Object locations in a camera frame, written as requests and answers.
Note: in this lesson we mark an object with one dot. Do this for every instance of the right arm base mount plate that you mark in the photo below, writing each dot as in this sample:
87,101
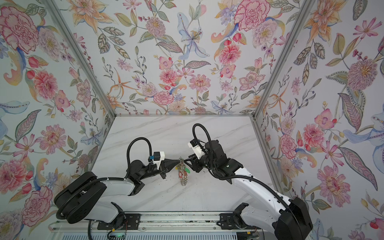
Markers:
233,222

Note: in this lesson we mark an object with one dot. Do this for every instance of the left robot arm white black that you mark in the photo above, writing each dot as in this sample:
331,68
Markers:
90,197

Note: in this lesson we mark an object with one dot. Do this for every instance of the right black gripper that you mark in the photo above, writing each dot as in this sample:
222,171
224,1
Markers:
196,161

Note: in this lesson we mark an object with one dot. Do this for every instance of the round metal key organizer disc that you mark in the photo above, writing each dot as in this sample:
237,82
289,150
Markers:
183,176

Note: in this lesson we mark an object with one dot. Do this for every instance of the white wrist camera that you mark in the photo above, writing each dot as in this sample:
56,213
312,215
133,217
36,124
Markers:
199,151
157,158

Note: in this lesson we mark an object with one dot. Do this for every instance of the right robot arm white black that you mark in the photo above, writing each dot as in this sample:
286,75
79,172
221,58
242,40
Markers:
286,218

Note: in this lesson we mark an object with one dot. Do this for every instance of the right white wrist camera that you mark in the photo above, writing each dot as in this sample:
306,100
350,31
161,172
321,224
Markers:
199,151

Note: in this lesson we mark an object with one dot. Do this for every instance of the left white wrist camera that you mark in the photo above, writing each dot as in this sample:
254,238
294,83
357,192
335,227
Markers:
157,158

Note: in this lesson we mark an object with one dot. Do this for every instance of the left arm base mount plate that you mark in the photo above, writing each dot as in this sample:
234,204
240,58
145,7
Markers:
126,222

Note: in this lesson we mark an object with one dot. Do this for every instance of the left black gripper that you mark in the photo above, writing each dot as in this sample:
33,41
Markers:
162,168

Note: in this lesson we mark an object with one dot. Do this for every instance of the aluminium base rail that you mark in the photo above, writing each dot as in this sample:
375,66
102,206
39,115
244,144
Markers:
146,222

